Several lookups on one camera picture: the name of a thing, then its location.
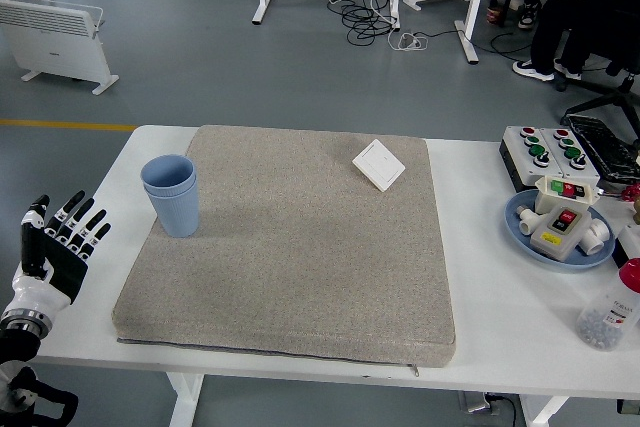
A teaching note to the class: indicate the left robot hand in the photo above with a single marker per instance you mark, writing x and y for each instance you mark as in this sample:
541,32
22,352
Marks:
55,267

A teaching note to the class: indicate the blue ribbed cup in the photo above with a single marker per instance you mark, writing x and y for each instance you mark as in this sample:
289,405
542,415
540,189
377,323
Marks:
167,172
175,217

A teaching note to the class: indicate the white push-button box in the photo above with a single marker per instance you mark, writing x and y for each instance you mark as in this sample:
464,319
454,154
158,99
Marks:
520,157
585,172

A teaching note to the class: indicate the white table leg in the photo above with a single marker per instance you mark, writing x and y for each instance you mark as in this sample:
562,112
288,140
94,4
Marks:
540,414
182,402

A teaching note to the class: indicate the grey-brown mat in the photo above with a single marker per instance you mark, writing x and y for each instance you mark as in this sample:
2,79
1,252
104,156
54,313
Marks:
325,272

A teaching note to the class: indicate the grey power strip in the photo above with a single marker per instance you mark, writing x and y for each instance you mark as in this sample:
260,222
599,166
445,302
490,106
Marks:
475,402

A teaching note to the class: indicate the blue plate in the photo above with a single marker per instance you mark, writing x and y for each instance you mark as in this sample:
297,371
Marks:
517,237

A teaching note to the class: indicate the white pipe fitting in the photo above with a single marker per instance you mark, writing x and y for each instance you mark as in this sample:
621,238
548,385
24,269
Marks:
527,222
597,237

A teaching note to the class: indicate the red can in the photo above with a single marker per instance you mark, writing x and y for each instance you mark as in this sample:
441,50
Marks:
496,15

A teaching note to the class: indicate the clear bottle red cap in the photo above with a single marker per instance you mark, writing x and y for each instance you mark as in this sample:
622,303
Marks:
607,312

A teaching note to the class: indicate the black keyboard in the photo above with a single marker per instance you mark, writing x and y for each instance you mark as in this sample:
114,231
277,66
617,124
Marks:
605,147

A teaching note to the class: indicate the white box with black base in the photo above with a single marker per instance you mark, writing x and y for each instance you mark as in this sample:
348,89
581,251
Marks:
631,237

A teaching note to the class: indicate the black office chair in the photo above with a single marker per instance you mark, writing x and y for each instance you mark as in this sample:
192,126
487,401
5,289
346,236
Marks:
625,97

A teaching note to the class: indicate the white wall switch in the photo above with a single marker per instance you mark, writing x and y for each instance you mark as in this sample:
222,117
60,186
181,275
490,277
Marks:
378,165

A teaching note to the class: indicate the white green-red button switch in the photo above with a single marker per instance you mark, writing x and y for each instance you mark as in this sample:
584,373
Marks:
547,199

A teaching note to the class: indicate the beige rocker switch box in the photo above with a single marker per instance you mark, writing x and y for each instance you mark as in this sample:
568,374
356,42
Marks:
555,242

